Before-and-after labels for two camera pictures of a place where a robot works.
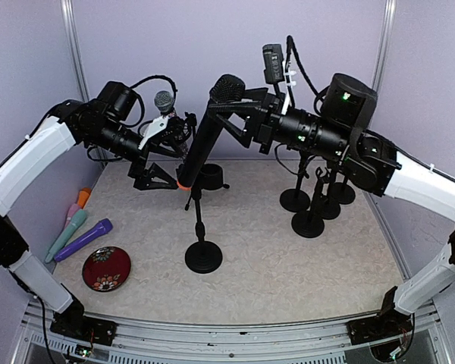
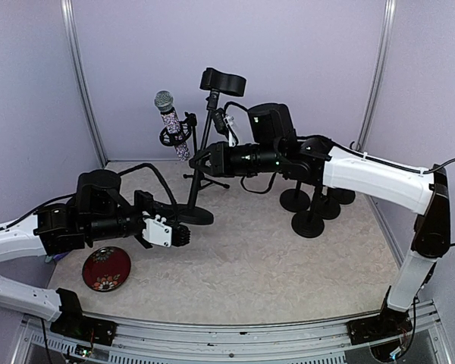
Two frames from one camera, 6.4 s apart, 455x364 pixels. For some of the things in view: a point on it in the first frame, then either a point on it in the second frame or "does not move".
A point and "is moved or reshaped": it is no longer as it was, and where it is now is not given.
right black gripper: x=254 y=110 → x=219 y=164
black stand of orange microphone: x=342 y=192 does not move
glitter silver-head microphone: x=164 y=101 does not move
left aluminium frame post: x=67 y=6 does not move
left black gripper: x=137 y=167 → x=145 y=199
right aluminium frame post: x=384 y=44 does not move
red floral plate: x=106 y=268 does not move
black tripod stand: x=210 y=178 is moved or reshaped
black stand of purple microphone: x=296 y=199 does not move
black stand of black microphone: x=202 y=257 → x=214 y=82
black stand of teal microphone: x=309 y=224 does not move
